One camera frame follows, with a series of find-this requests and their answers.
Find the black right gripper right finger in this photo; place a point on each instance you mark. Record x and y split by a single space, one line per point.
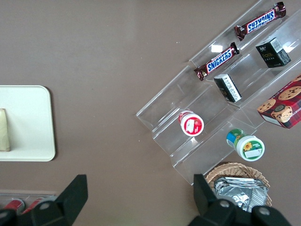
211 207

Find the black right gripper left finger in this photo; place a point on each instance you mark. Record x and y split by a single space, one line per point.
61 209

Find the triangular sandwich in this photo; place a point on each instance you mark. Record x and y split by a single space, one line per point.
4 131

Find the light wicker basket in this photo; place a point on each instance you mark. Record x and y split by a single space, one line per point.
235 169

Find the cream plastic tray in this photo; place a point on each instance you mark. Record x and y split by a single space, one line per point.
30 122

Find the red cola bottle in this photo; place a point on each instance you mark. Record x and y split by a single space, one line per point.
34 204
14 204

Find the silver foil packet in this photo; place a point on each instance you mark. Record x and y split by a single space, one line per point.
242 193

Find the green lid yoghurt cup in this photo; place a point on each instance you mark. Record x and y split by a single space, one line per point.
249 147

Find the red lid yoghurt cup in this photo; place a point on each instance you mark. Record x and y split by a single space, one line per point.
191 123

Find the clear acrylic step stand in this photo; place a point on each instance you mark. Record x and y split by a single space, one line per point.
169 110

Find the small black box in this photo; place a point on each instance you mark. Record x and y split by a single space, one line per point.
272 53
227 88

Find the red cookie box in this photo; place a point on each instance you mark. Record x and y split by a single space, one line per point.
284 106

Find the Snickers chocolate bar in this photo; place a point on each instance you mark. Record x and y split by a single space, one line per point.
261 20
217 61

